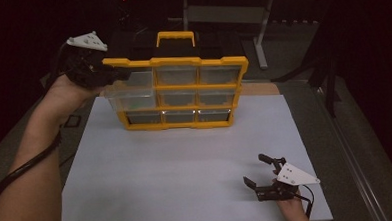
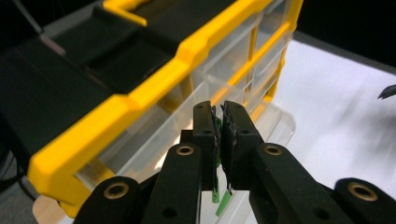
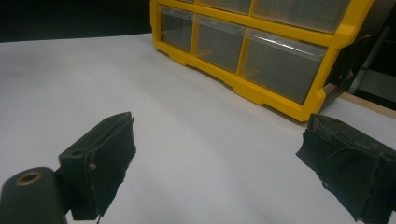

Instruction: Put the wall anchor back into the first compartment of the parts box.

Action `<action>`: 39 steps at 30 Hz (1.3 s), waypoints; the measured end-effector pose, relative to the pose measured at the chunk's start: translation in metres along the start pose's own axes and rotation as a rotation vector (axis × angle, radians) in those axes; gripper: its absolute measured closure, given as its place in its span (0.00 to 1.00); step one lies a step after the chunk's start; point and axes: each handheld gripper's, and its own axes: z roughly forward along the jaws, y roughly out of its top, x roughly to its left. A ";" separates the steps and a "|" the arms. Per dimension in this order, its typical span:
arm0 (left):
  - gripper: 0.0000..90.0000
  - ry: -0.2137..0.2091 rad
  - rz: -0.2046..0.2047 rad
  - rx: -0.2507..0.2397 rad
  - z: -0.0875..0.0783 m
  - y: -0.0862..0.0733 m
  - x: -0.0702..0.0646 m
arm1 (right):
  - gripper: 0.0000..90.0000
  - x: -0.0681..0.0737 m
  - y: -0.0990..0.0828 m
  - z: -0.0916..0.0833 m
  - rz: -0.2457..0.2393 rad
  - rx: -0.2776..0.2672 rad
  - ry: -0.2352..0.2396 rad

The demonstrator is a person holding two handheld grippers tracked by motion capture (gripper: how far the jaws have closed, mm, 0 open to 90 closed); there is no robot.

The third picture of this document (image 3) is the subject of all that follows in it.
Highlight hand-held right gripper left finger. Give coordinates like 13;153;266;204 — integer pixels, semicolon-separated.
58;111;137;221

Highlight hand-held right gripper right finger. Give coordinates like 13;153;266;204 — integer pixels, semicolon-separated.
295;113;396;224

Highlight yellow drawer cabinet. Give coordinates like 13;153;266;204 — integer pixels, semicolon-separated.
149;0;391;123

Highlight grey metal stand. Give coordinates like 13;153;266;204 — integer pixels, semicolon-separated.
347;26;396;110

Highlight wide clear plastic drawer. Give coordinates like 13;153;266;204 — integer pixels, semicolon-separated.
240;27;329;106
251;0;352;35

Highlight small clear plastic drawer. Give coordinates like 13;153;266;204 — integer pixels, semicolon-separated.
160;5;194;53

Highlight medium clear plastic drawer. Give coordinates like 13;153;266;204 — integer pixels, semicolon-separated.
197;0;253;16
192;13;247;75

